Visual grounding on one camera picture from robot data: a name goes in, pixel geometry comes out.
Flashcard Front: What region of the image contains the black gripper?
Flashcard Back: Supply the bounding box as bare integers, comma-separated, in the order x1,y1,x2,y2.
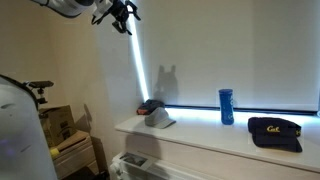
109,0,142,36

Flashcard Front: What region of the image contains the black cap with yellow lettering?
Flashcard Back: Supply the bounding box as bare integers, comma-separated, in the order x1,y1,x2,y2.
247,116,304,154

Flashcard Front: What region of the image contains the grey cap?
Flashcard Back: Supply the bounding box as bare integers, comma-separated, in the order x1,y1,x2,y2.
144,106,177,130

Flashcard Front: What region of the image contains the white window blind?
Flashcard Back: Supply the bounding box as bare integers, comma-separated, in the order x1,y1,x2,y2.
134,0,320,113

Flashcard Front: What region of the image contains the printed cardboard box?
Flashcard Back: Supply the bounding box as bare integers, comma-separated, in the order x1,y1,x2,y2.
39,104,78,148

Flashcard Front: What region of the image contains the blue tumbler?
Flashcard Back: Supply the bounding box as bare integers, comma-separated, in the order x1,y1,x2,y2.
218,88,235,126

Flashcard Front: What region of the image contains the light wooden drawer unit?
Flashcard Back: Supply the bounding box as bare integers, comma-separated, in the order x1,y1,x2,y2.
51,129,101,179

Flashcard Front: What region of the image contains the small yellow object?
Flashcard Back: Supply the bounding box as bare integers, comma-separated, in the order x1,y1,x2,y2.
49,147,61,158

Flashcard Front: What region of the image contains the white thermostat knob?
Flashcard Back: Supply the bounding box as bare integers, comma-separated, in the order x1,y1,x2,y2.
109,163,121,180

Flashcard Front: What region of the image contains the black camera on tripod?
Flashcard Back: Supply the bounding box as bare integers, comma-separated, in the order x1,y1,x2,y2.
23,79,55,106

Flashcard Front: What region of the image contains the dark window frame bar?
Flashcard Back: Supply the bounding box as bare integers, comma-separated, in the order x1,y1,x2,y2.
164,104,319,116

